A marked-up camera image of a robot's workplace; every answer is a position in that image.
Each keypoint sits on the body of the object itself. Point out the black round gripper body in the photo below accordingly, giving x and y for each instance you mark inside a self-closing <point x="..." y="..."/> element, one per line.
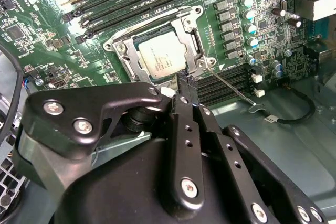
<point x="118" y="195"/>

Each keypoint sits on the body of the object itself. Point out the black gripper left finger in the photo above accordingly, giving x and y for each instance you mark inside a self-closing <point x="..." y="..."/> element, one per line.
<point x="78" y="98"/>

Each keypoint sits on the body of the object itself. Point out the metal socket cover frame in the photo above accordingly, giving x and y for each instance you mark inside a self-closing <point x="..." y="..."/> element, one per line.
<point x="137" y="61"/>

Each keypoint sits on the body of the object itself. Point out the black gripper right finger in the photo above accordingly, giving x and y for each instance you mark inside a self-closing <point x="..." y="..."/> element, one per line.
<point x="232" y="155"/>

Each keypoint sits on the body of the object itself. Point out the silver CPU green edge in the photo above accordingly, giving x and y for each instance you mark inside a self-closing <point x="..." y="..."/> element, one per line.
<point x="162" y="53"/>

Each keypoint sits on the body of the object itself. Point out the thin metal locking lever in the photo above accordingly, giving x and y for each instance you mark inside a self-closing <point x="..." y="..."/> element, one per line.
<point x="147" y="23"/>
<point x="231" y="86"/>

